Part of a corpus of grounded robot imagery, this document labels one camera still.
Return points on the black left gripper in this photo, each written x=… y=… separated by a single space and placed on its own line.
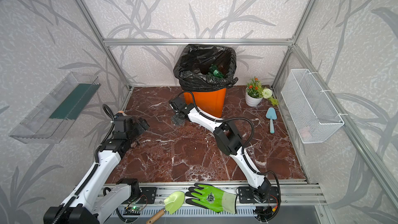
x=140 y=124

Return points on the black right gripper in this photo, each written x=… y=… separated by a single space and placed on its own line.
x=175 y=103

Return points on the small green soda bottle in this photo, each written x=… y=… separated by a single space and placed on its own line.
x=213 y=71

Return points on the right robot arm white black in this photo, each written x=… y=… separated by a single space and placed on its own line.
x=229 y=141

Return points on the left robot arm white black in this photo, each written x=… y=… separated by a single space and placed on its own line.
x=82 y=205

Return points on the orange trash bin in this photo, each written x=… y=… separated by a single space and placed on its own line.
x=211 y=102

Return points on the black bin liner bag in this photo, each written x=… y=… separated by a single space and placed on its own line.
x=192 y=68

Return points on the white pot with flowers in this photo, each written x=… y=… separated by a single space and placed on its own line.
x=255 y=93

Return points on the green work glove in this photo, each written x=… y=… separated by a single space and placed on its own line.
x=209 y=197

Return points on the light green garden trowel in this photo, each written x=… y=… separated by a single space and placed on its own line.
x=172 y=203

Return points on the small circuit board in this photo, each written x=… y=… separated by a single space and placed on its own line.
x=133 y=210

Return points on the light blue garden trowel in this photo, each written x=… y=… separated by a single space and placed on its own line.
x=271 y=115

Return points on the clear acrylic wall shelf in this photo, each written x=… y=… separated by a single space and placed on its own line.
x=50 y=120

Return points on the white wire mesh basket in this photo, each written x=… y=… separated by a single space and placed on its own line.
x=315 y=117

